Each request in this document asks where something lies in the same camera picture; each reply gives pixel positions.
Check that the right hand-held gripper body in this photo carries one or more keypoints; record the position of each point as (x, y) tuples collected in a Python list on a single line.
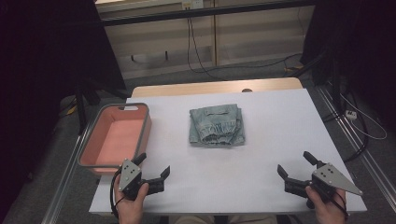
[(330, 177)]

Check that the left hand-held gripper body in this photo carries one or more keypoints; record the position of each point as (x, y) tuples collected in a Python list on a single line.
[(129, 175)]

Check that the pink basket with grey rim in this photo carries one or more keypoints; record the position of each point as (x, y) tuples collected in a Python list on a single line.
[(118, 138)]

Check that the light denim pants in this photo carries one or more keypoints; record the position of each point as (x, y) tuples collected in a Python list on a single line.
[(216, 126)]

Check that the person's left hand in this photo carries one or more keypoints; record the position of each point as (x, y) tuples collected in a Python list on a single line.
[(130, 210)]

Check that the person's right hand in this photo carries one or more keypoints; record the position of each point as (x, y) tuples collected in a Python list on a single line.
[(328, 213)]

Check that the white table board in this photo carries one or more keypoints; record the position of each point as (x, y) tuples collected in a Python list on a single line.
[(249, 174)]

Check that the person's legs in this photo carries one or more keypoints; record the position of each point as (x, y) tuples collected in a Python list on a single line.
[(193, 220)]

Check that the white power strip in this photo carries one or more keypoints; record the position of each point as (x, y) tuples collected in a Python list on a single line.
[(351, 114)]

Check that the black tripod stand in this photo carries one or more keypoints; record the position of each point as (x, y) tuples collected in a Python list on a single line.
[(81, 105)]

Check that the black metal stand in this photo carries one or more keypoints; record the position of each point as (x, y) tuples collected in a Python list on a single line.
[(334, 81)]

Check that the wooden table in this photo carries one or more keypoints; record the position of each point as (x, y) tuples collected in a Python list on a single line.
[(193, 88)]

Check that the black curtain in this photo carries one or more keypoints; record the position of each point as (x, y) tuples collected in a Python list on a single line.
[(361, 46), (43, 77)]

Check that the black horizontal bar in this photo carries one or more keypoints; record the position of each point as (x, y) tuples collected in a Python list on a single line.
[(199, 13)]

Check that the beige wall cabinet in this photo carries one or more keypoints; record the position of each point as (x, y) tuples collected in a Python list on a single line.
[(249, 40)]

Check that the white wall socket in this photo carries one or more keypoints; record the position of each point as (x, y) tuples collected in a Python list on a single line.
[(192, 3)]

